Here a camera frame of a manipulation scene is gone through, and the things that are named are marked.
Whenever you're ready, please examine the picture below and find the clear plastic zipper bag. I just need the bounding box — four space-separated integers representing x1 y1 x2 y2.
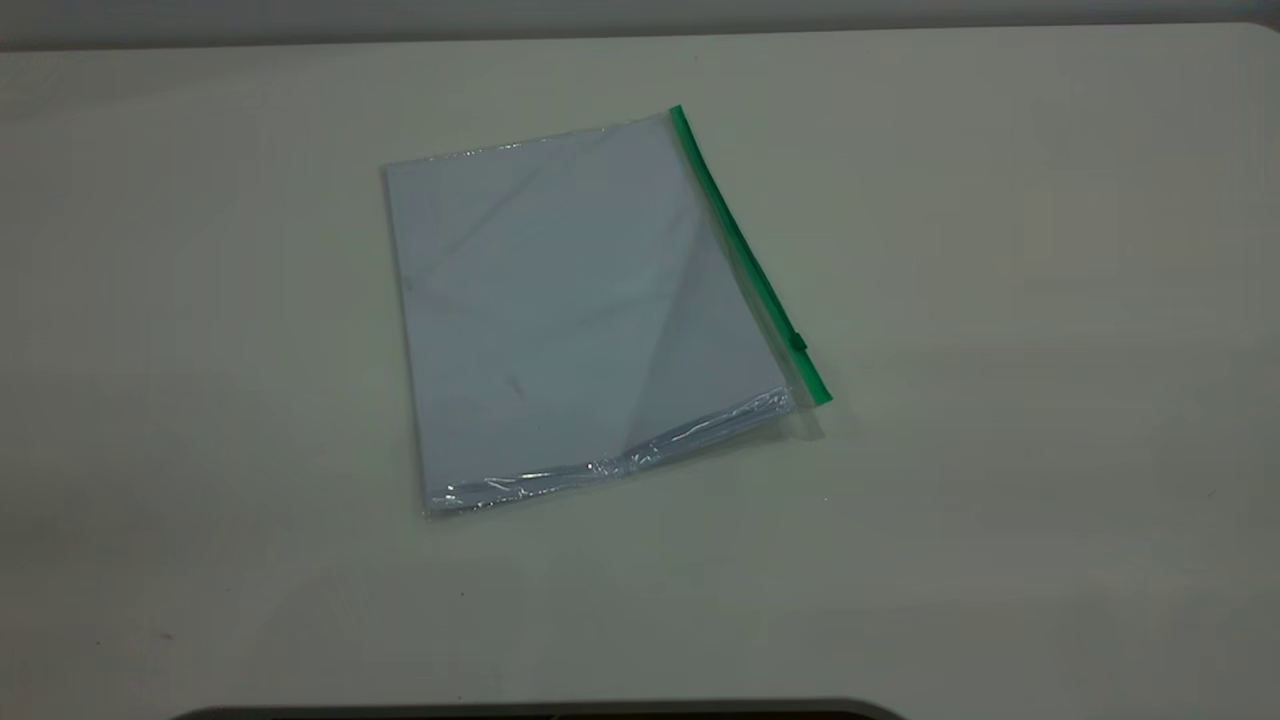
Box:
383 104 834 519

